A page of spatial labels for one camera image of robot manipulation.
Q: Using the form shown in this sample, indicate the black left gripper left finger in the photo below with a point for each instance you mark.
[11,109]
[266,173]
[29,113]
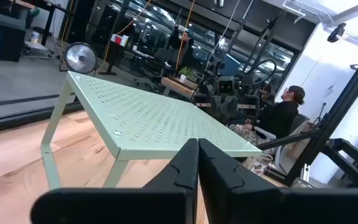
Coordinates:
[166,199]

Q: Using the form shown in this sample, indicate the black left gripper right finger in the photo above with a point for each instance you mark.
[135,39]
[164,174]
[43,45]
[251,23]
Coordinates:
[244,202]

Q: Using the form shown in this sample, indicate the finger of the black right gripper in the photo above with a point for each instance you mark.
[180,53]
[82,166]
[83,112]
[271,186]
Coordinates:
[202,99]
[251,105]

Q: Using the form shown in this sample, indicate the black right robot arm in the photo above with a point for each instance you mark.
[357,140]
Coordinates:
[213,88]

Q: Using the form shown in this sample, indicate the wooden workbench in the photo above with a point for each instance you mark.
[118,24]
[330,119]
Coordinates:
[179,87]

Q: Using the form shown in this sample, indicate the leafy green potted plant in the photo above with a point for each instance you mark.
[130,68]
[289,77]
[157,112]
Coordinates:
[186,73]

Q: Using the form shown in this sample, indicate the grey office chair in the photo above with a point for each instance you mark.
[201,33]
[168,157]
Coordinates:
[301,119]

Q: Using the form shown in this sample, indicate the light green cutting mat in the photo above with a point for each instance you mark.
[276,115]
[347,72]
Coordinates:
[151,121]

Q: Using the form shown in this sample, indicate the black tripod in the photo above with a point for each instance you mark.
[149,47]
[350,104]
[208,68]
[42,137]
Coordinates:
[319,115]

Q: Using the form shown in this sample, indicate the red and white box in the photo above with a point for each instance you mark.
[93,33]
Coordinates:
[120,40]

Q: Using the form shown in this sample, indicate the round metal floor fan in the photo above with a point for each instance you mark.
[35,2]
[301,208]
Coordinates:
[81,58]

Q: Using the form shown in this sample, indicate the black computer case blue lights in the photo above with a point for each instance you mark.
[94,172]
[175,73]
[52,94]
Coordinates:
[2,40]

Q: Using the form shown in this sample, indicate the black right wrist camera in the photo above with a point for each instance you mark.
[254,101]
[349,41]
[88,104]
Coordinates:
[226,85]

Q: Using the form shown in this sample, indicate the black aluminium rig frame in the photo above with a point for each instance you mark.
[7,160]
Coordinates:
[330,124]

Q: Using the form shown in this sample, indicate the black security camera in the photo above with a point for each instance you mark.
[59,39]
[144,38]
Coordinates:
[336,32]

